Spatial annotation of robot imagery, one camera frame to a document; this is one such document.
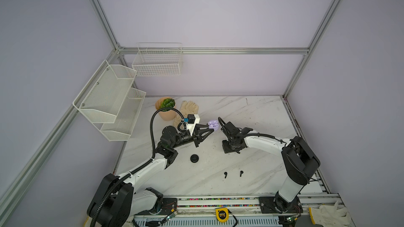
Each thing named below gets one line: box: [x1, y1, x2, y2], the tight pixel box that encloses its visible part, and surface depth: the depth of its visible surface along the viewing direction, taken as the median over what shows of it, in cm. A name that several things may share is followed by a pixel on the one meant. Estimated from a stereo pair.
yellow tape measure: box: [215, 207, 229, 223], surface depth 71 cm
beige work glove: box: [173, 100, 199, 131], surface depth 114 cm
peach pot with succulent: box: [155, 96, 177, 121], surface depth 104 cm
